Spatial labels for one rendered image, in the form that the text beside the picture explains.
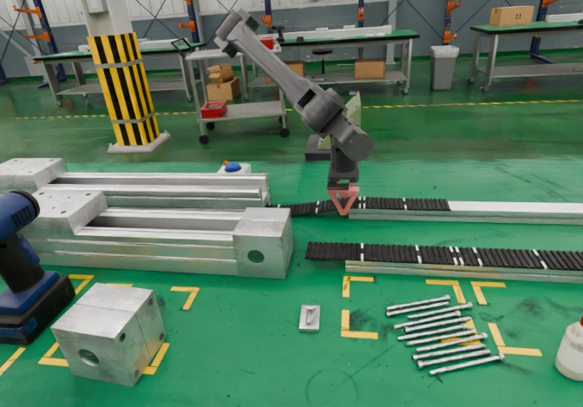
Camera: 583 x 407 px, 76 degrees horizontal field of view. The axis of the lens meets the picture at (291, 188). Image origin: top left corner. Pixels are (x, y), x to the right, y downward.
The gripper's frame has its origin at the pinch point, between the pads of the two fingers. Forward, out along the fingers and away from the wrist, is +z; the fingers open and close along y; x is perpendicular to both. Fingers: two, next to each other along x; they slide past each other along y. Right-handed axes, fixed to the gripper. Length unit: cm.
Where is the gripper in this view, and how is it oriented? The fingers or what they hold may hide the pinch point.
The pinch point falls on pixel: (343, 203)
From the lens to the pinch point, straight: 87.7
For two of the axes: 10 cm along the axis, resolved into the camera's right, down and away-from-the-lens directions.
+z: 0.7, 8.9, 4.4
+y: -1.7, 4.5, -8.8
